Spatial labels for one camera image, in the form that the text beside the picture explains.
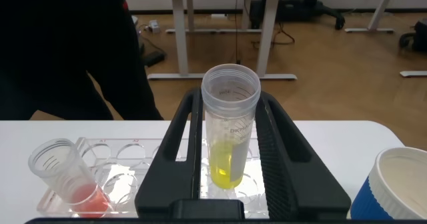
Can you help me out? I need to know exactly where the red pigment test tube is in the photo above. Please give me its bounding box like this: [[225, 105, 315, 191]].
[[27, 137, 111, 218]]

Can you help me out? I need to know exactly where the white power strip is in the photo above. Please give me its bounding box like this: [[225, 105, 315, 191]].
[[148, 19, 161, 34]]

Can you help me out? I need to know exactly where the blue white paper cup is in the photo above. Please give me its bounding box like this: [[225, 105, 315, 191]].
[[350, 146, 427, 220]]

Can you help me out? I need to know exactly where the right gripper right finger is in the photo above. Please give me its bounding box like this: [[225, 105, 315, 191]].
[[255, 90, 352, 220]]

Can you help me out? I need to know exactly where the black power adapter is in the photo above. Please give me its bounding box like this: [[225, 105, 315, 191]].
[[143, 50, 167, 68]]

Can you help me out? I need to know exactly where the person in black clothes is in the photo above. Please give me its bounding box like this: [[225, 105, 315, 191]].
[[0, 0, 164, 121]]

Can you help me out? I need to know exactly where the white standing desk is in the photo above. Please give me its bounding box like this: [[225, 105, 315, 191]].
[[344, 0, 427, 78], [143, 0, 331, 81]]

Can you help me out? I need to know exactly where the black swivel chair base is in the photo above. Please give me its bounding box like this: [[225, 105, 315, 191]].
[[250, 0, 346, 31]]

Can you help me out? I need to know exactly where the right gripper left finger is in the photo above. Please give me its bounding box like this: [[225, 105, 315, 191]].
[[135, 87, 203, 218]]

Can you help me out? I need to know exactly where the clear plastic test tube rack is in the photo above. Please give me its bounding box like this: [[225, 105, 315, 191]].
[[36, 136, 271, 220]]

